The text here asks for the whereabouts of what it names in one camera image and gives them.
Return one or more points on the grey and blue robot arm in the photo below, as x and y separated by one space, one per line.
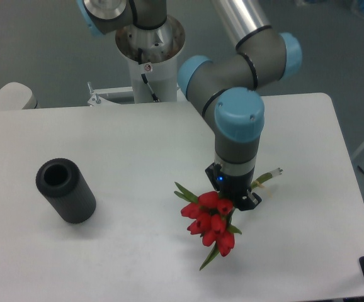
223 93

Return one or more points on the white pedestal base bracket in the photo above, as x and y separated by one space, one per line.
112 94

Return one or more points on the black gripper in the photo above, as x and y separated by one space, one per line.
234 188

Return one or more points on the white chair seat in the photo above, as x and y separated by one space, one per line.
17 96

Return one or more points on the dark grey ribbed vase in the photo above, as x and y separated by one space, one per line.
60 181

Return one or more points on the red tulip bouquet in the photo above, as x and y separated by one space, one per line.
212 214

